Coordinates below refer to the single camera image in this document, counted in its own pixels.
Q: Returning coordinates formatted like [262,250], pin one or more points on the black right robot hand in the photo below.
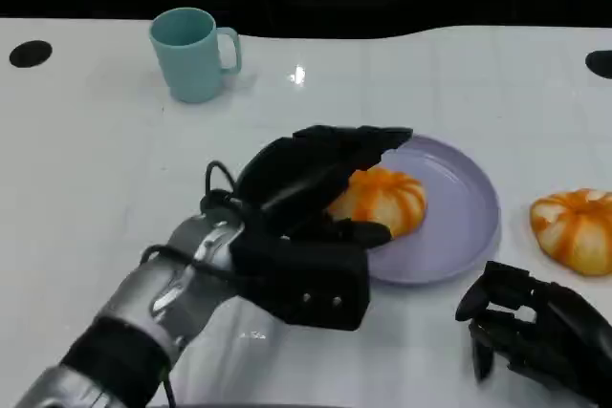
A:
[559,331]

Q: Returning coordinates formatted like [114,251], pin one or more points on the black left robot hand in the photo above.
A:
[291,178]

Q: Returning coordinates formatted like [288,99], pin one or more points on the orange white toy bread roll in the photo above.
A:
[392,198]
[574,236]

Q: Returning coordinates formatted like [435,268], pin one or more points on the lilac plate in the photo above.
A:
[454,217]

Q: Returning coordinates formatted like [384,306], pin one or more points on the pale green mug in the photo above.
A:
[189,59]

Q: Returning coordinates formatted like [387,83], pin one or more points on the black round table grommet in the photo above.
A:
[601,63]
[30,53]

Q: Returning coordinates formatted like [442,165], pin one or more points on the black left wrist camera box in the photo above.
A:
[306,279]

